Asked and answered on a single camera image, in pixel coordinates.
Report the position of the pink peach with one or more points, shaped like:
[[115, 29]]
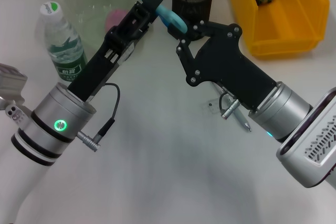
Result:
[[114, 19]]

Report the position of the translucent green fruit bowl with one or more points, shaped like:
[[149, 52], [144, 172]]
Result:
[[86, 14]]

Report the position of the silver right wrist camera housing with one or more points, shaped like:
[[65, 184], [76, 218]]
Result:
[[312, 145]]

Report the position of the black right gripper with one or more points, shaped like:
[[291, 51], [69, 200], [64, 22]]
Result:
[[228, 69]]

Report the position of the silver pen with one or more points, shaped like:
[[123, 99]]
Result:
[[242, 119]]

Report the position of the yellow plastic bin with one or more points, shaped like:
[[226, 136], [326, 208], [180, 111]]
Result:
[[288, 30]]

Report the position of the blue and teal scissors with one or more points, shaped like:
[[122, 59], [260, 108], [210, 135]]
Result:
[[170, 16]]

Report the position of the clear bottle with green label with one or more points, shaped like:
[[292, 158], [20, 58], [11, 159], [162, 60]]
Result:
[[65, 48]]

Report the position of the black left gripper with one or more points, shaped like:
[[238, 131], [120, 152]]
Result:
[[97, 69]]

